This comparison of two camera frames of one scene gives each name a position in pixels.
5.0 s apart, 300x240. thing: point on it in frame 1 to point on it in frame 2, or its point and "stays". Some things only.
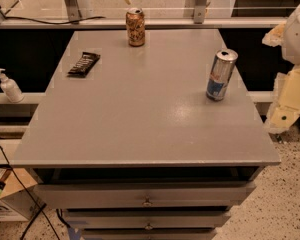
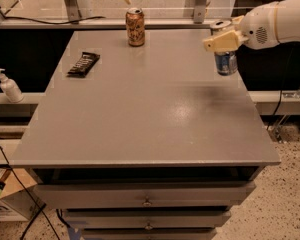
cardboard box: (19, 201) stays
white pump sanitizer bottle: (10, 87) stays
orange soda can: (135, 26) stays
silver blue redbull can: (220, 73) to (226, 61)
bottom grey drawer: (150, 233) stays
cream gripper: (297, 37) to (257, 28)
